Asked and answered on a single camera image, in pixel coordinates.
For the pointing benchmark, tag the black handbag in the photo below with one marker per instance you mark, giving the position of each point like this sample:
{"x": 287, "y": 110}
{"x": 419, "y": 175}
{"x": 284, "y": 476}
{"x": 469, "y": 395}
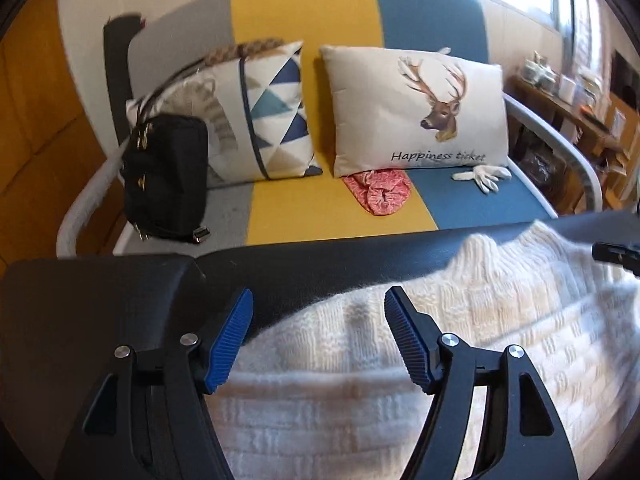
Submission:
{"x": 164, "y": 168}

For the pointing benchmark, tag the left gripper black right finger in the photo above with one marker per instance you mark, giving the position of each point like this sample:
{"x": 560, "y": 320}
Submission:
{"x": 522, "y": 436}

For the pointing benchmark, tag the black monitor screen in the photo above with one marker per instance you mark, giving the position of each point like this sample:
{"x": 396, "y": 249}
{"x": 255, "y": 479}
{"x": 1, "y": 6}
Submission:
{"x": 625, "y": 81}

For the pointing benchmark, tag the white glove on sofa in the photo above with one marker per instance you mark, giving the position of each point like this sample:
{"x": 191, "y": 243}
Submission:
{"x": 485, "y": 177}

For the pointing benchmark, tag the wooden side table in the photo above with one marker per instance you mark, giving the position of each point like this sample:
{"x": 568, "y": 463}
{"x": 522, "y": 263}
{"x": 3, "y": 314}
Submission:
{"x": 613, "y": 148}

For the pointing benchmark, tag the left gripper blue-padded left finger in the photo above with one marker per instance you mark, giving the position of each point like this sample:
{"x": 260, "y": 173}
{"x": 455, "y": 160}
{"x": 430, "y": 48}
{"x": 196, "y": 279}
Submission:
{"x": 146, "y": 417}

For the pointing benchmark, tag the cream knitted sweater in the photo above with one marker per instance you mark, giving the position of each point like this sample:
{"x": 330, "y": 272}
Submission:
{"x": 354, "y": 385}

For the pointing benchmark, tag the geometric triangle pattern cushion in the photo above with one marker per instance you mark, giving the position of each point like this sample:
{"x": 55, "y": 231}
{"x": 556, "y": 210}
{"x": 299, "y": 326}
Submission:
{"x": 253, "y": 108}

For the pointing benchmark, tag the black rolled mat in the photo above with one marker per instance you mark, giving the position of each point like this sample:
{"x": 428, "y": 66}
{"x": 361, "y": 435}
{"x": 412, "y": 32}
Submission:
{"x": 117, "y": 35}

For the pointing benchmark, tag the deer print cushion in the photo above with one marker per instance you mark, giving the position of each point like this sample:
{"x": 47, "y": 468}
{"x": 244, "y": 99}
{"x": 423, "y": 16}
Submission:
{"x": 414, "y": 109}

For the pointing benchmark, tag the red patterned cloth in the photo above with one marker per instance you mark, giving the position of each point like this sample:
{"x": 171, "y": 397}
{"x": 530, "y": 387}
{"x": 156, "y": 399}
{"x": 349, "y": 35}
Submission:
{"x": 380, "y": 192}

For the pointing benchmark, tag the grey yellow blue sofa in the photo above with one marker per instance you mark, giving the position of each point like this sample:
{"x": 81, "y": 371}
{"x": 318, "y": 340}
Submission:
{"x": 293, "y": 210}

